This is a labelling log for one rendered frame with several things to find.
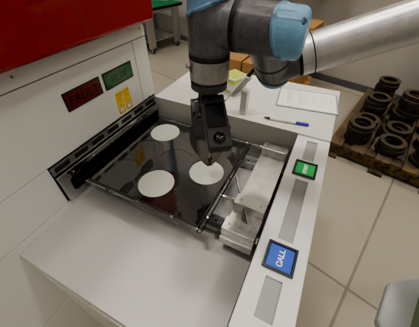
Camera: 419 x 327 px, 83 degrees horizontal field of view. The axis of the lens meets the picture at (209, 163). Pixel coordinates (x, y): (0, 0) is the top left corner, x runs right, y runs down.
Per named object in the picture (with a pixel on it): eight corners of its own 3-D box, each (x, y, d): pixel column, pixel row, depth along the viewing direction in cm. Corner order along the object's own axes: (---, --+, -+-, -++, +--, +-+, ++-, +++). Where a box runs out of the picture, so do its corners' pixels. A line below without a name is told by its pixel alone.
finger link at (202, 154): (206, 153, 63) (206, 123, 56) (209, 168, 58) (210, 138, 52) (194, 154, 62) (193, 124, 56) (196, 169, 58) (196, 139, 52)
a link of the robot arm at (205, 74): (234, 63, 41) (187, 65, 40) (231, 89, 44) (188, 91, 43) (226, 49, 46) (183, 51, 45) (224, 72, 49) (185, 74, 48)
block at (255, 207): (233, 208, 62) (233, 201, 60) (237, 199, 64) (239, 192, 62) (263, 220, 59) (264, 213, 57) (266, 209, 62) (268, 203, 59)
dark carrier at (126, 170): (91, 180, 67) (90, 178, 67) (160, 120, 90) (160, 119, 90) (198, 226, 56) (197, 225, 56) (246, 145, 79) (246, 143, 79)
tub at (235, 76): (219, 90, 92) (220, 73, 88) (233, 85, 96) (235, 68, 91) (232, 98, 88) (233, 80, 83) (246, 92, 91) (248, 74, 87)
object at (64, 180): (68, 200, 68) (53, 177, 62) (157, 122, 97) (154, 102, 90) (72, 202, 67) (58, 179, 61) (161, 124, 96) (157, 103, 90)
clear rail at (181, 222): (84, 183, 67) (83, 180, 66) (88, 180, 68) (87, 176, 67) (200, 235, 55) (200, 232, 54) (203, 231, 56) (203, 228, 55)
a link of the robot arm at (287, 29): (309, 34, 41) (249, 27, 45) (317, -12, 31) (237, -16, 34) (296, 78, 42) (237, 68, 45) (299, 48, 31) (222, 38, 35)
